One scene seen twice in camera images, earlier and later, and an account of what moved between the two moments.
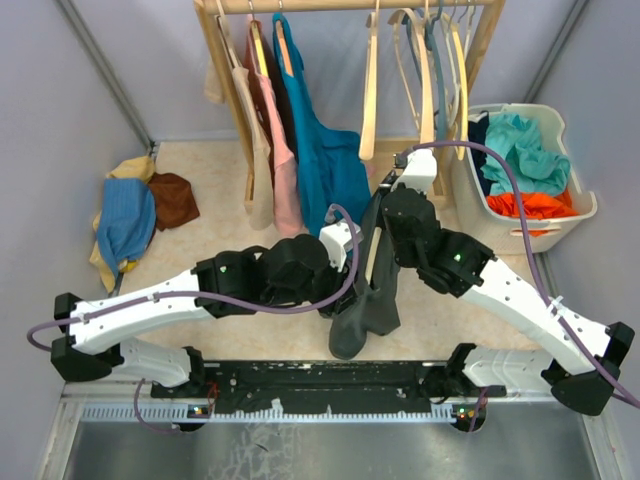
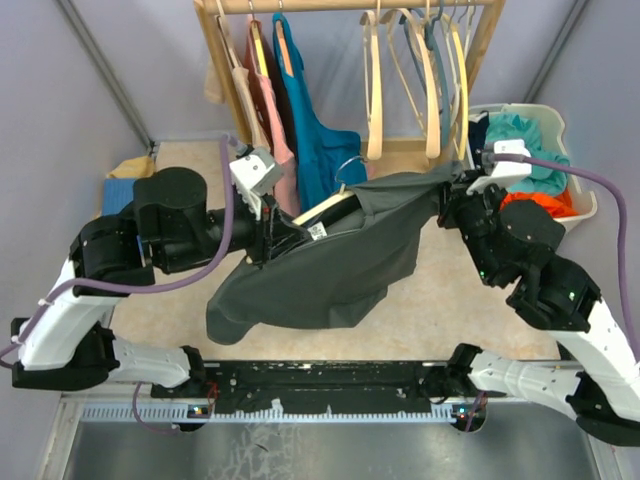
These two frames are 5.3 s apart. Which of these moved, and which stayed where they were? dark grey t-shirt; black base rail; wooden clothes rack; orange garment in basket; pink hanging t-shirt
Moved: dark grey t-shirt
Stayed: pink hanging t-shirt; orange garment in basket; wooden clothes rack; black base rail
